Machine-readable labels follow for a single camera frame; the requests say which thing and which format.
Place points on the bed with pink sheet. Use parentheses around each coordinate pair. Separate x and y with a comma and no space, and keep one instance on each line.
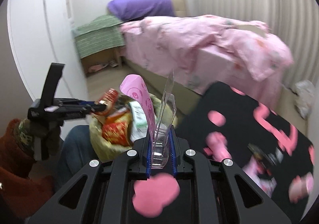
(213,64)

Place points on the red gold snack wrapper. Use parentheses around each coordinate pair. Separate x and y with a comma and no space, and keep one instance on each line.
(117,129)

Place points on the red paper cup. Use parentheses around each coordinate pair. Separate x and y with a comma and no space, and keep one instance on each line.
(108,99)

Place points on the wooden nightstand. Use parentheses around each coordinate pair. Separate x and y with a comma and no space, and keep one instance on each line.
(101,60)

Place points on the blue jeans leg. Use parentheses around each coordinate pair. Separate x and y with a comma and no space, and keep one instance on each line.
(76,152)

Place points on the pink plastic toy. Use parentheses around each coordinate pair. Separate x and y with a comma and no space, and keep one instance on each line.
(217,147)

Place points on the pink toothbrush blister pack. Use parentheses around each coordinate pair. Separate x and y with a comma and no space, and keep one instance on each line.
(159,126)

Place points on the brown fleece left sleeve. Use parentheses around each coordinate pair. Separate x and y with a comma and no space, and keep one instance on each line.
(21,197)

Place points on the black pink table cloth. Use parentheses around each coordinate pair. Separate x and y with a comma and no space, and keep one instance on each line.
(221,192)

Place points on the purple pillow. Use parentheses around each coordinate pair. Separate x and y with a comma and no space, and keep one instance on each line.
(131,10)

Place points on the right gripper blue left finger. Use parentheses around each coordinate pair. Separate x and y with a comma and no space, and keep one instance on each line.
(142,168)

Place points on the pink quilt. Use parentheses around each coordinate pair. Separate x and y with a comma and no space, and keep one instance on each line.
(263,53)

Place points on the green cloth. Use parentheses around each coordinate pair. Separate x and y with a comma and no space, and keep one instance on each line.
(100,34)

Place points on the pink tissue pack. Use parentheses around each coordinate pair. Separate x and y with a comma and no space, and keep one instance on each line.
(260,168)

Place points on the white plastic bag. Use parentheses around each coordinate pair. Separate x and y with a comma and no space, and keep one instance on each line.
(304,92)

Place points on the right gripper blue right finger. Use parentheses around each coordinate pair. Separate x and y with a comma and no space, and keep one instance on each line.
(177,147)

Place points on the left hand in glove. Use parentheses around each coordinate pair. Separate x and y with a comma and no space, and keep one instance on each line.
(26,131)

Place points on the beige curtain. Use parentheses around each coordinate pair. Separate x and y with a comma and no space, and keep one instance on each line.
(295,22)

